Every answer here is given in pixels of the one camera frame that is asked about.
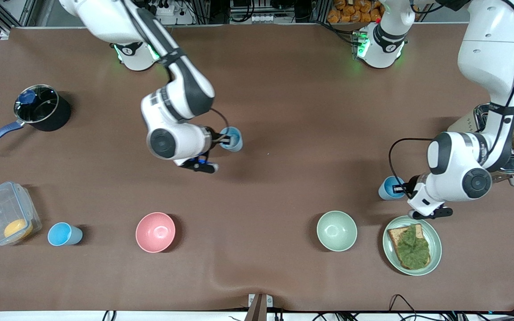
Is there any light blue plastic cup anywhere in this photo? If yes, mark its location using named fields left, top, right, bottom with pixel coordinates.
left=47, top=222, right=83, bottom=247
left=378, top=176, right=406, bottom=201
left=220, top=127, right=244, bottom=153

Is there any toast slice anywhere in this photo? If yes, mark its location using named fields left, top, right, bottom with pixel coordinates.
left=387, top=224, right=431, bottom=270

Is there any pale green plate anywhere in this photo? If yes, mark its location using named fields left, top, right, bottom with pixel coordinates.
left=382, top=215, right=443, bottom=276

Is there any green lettuce leaf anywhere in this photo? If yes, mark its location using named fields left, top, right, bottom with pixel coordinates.
left=394, top=224, right=431, bottom=269

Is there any pale green bowl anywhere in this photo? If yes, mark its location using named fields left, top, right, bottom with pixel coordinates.
left=316, top=210, right=358, bottom=252

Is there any pink bowl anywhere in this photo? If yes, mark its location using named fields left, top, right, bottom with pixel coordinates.
left=135, top=212, right=176, bottom=254

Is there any white power strip with plugs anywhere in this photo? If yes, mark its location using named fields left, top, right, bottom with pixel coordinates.
left=149, top=0, right=178, bottom=16

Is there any glass lid with blue knob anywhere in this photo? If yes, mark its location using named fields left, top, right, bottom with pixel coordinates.
left=14, top=85, right=59, bottom=124

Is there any yellow round food piece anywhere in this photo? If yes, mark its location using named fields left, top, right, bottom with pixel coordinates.
left=4, top=218, right=33, bottom=241

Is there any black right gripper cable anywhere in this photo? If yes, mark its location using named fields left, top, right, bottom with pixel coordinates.
left=210, top=107, right=232, bottom=135

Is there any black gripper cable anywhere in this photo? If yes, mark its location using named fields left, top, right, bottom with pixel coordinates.
left=210, top=107, right=232, bottom=135
left=389, top=137, right=434, bottom=188

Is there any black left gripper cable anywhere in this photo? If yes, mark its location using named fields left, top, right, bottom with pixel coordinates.
left=389, top=137, right=434, bottom=188

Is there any black looped cable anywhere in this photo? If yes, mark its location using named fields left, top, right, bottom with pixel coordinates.
left=389, top=294, right=418, bottom=321

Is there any black pot with blue handle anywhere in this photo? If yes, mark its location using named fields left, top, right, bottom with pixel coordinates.
left=0, top=84, right=72, bottom=153

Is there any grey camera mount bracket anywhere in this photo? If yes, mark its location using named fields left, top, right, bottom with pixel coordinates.
left=247, top=293, right=274, bottom=321

